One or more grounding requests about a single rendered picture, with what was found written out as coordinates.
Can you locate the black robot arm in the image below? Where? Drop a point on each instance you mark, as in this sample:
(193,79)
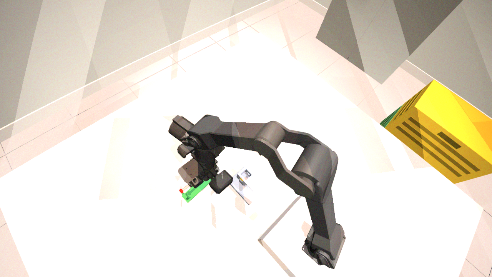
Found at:
(311,177)

